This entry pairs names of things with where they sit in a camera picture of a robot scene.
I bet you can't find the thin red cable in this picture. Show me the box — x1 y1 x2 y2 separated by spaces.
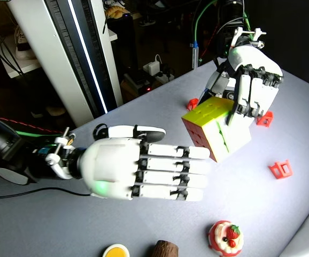
0 116 64 134

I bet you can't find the tall black box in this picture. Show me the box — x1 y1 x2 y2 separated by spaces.
109 13 139 75

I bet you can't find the grey table cloth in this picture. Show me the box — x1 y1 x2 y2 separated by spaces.
0 60 309 257

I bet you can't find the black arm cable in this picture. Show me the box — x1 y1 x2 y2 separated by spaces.
0 176 92 199
213 16 249 67

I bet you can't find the white power strip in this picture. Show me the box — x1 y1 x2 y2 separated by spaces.
154 71 175 82

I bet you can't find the black box with red light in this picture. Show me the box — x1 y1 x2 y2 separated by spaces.
122 72 155 94

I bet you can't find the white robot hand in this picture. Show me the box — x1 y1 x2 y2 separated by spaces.
202 44 284 126
78 123 211 202

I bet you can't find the white column with black slot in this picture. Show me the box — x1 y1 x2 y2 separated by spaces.
7 0 123 126

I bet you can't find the multicoloured puzzle cube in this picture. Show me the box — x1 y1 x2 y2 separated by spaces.
181 96 252 163

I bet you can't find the yellowish toy bread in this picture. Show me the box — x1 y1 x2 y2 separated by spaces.
105 5 130 19

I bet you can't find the yellow disc with white rim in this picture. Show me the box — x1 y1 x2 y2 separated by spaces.
102 243 130 257

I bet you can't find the small red toy stool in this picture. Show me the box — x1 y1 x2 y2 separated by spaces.
268 160 293 179
256 110 274 127
186 98 199 111

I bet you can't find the toy strawberry cake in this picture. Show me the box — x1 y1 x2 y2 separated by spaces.
207 220 245 257

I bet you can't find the brown toy log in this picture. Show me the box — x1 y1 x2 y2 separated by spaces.
150 240 179 257

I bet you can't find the green cable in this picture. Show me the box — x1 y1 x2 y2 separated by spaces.
242 10 252 32
193 0 218 43
14 130 56 138

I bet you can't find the white power adapter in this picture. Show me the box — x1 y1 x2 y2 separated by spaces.
143 55 163 75

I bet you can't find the white shoe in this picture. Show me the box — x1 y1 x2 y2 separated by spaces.
14 25 37 60

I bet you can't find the grey plug with blue end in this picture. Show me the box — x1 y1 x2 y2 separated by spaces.
190 40 200 70

